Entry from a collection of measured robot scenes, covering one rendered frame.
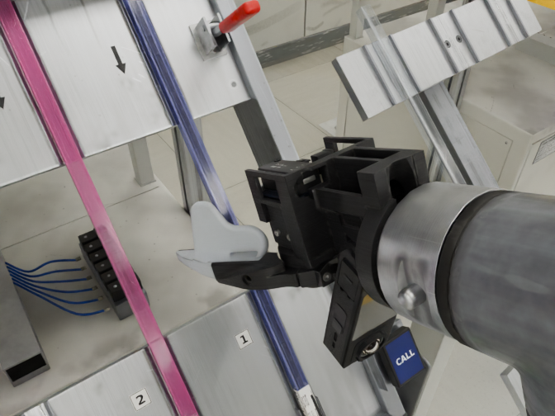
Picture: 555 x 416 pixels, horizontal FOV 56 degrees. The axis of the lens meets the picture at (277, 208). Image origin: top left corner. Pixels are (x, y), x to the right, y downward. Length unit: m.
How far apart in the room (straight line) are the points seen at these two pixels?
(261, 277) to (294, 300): 0.21
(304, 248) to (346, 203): 0.04
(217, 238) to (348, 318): 0.11
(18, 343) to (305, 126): 1.76
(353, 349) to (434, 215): 0.15
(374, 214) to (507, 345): 0.09
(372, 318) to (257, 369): 0.22
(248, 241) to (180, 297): 0.49
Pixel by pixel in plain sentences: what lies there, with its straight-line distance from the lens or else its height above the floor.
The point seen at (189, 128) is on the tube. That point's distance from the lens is 0.51.
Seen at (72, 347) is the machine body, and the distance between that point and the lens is 0.83.
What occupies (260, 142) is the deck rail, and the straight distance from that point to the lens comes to 0.57.
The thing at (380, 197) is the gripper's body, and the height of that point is 1.10.
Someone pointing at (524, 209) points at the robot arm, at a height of 1.13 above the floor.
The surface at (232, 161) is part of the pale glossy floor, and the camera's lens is 2.13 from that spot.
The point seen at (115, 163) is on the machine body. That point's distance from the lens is 1.13.
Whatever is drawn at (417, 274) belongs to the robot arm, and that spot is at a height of 1.09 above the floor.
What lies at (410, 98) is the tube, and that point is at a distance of 0.57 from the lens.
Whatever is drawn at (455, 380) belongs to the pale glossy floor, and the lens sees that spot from 1.54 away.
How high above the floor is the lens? 1.27
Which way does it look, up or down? 42 degrees down
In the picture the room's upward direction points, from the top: straight up
